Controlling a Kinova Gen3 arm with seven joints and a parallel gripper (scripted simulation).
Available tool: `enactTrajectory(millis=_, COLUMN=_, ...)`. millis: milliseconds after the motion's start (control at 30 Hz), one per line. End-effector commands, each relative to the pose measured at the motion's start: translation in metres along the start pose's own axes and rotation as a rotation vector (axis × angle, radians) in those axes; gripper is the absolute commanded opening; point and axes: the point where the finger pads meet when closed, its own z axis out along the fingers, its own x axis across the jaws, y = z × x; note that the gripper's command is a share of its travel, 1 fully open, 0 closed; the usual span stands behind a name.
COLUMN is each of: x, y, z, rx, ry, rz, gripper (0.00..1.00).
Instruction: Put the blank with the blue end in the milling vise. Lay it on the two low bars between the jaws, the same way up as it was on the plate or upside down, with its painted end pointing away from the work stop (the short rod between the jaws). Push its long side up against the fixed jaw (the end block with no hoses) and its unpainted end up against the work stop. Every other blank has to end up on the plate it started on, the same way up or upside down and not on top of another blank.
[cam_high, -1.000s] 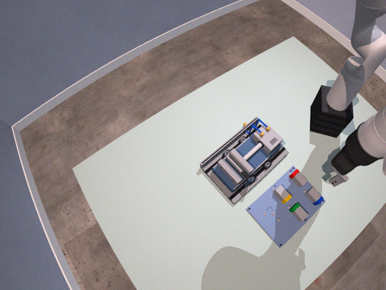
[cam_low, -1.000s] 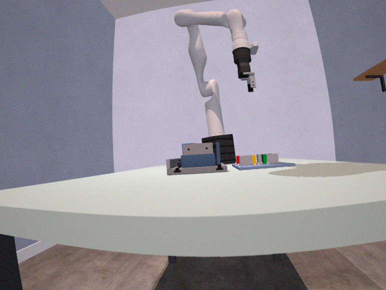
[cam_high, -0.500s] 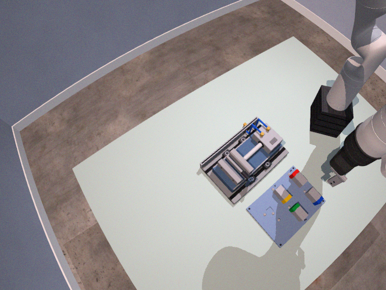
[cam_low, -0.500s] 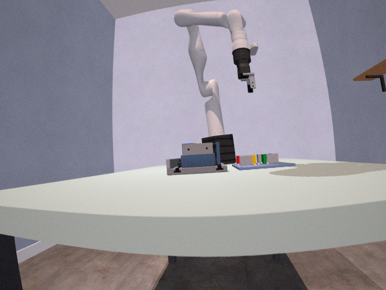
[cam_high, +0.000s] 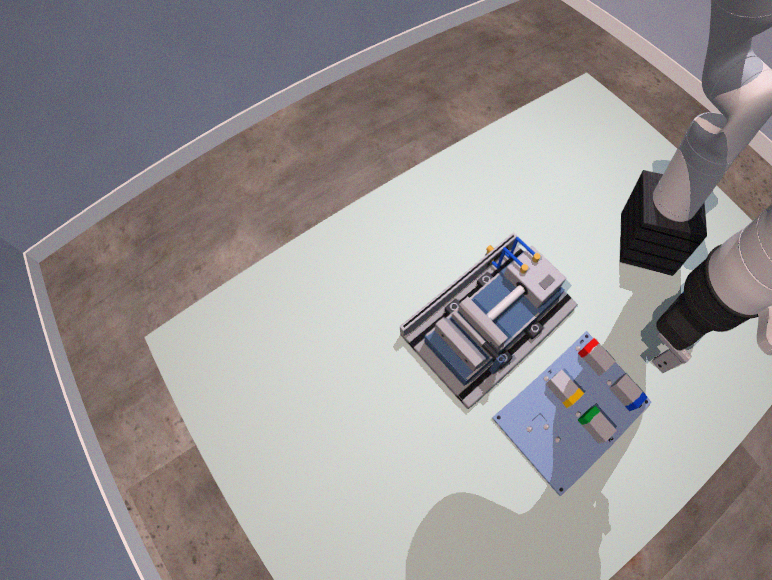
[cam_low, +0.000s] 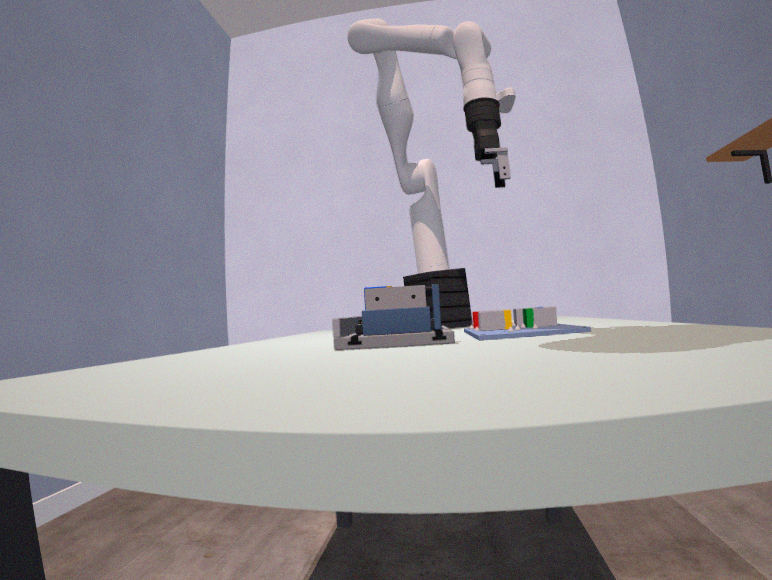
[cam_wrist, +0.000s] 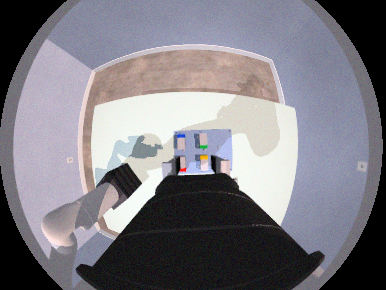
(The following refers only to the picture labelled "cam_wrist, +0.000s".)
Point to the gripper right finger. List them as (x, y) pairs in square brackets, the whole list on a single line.
[(219, 165)]

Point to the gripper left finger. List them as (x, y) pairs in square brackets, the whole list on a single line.
[(171, 167)]

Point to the pale pink block with red end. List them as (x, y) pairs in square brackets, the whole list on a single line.
[(183, 163)]

